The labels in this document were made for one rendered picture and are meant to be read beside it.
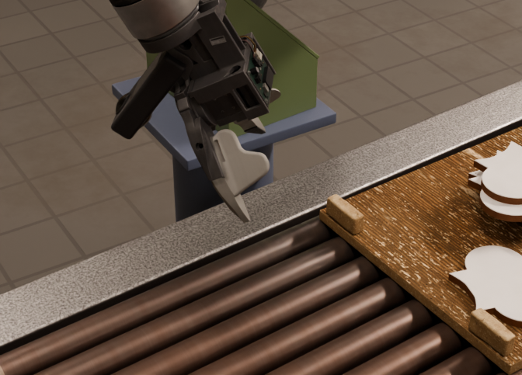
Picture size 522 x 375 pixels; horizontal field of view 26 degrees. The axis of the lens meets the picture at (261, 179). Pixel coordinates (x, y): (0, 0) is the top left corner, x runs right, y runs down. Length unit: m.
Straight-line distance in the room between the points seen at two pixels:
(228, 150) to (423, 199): 0.47
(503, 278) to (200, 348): 0.37
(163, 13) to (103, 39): 2.91
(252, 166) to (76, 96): 2.55
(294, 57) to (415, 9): 2.42
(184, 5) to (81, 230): 2.02
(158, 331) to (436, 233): 0.38
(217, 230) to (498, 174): 0.37
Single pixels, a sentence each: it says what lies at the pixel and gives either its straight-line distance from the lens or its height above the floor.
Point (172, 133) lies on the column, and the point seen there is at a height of 0.87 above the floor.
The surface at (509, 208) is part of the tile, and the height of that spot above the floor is 0.99.
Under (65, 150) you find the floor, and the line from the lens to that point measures 3.35.
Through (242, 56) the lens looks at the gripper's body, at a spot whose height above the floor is 1.30.
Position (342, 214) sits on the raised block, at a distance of 1.44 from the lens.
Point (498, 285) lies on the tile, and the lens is 1.37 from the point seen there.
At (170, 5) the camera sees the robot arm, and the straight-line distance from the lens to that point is 1.03.
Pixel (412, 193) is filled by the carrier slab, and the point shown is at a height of 0.94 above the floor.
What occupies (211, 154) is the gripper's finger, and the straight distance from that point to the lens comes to 1.09.
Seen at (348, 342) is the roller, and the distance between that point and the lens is 1.31.
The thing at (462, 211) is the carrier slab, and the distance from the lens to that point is 1.49.
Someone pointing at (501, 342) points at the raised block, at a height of 0.96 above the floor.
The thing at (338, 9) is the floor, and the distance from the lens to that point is 4.11.
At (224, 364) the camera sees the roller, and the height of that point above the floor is 0.92.
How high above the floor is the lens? 1.81
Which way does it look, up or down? 35 degrees down
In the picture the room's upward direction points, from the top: straight up
